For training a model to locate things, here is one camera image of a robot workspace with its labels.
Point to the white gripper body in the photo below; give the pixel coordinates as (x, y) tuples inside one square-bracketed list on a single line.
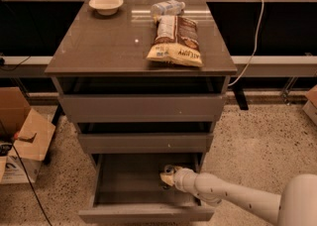
[(183, 178)]

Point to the silver blue redbull can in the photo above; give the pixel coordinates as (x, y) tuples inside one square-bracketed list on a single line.
[(169, 169)]

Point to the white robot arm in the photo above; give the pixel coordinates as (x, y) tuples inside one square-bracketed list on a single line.
[(297, 206)]

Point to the grey middle drawer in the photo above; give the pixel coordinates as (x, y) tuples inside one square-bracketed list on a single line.
[(145, 143)]

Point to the grey open bottom drawer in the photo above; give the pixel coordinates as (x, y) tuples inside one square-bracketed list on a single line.
[(128, 189)]

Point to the grey drawer cabinet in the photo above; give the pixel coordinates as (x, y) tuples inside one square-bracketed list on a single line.
[(108, 56)]

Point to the grey top drawer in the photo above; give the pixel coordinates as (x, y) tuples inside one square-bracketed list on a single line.
[(142, 108)]

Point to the brown yellow chip bag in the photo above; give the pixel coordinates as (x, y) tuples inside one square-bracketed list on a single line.
[(176, 42)]

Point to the cardboard box at right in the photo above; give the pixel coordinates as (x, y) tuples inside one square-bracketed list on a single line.
[(310, 107)]

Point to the open cardboard box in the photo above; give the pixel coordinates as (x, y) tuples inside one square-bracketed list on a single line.
[(25, 137)]

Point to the white paper bowl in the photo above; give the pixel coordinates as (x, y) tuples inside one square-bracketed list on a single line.
[(106, 7)]

